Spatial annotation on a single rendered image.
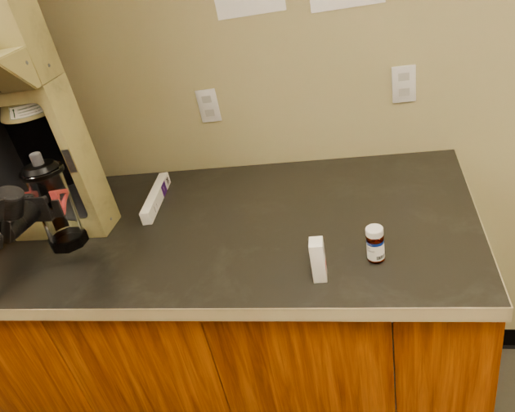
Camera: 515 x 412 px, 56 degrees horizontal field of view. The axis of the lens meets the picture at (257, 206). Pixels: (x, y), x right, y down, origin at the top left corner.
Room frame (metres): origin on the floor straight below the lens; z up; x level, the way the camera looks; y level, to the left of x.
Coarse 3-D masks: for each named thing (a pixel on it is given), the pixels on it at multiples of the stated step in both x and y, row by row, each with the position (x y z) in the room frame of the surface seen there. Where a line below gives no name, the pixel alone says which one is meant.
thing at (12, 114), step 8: (24, 104) 1.30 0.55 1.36; (32, 104) 1.30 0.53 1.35; (0, 112) 1.34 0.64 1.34; (8, 112) 1.30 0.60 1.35; (16, 112) 1.29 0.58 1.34; (24, 112) 1.29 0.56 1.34; (32, 112) 1.29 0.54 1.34; (40, 112) 1.30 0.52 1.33; (0, 120) 1.33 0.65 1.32; (8, 120) 1.30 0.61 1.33; (16, 120) 1.29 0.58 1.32; (24, 120) 1.28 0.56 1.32
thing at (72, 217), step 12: (48, 180) 1.10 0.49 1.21; (60, 180) 1.13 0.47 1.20; (36, 192) 1.10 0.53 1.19; (48, 204) 1.09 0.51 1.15; (72, 204) 1.13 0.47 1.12; (72, 216) 1.12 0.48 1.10; (48, 228) 1.09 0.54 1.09; (60, 228) 1.09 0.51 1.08; (72, 228) 1.10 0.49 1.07; (60, 240) 1.09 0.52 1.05
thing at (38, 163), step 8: (40, 152) 1.15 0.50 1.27; (32, 160) 1.13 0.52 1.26; (40, 160) 1.14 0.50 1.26; (48, 160) 1.16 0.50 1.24; (24, 168) 1.13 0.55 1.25; (32, 168) 1.12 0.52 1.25; (40, 168) 1.11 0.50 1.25; (48, 168) 1.12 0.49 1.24; (24, 176) 1.11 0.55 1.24; (32, 176) 1.10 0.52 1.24
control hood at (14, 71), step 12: (12, 48) 1.23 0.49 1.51; (24, 48) 1.22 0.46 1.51; (0, 60) 1.13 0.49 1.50; (12, 60) 1.17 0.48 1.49; (24, 60) 1.21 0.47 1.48; (0, 72) 1.15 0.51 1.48; (12, 72) 1.16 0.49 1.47; (24, 72) 1.19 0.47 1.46; (36, 72) 1.23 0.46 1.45; (0, 84) 1.20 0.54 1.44; (12, 84) 1.20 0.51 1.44; (24, 84) 1.19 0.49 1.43; (36, 84) 1.21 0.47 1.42
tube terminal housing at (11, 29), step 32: (0, 0) 1.24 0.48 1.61; (32, 0) 1.32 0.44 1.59; (0, 32) 1.25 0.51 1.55; (32, 32) 1.28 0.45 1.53; (0, 96) 1.27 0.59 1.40; (32, 96) 1.25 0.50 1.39; (64, 96) 1.30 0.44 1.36; (64, 128) 1.25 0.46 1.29; (96, 160) 1.33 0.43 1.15; (96, 192) 1.27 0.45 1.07; (96, 224) 1.24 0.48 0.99
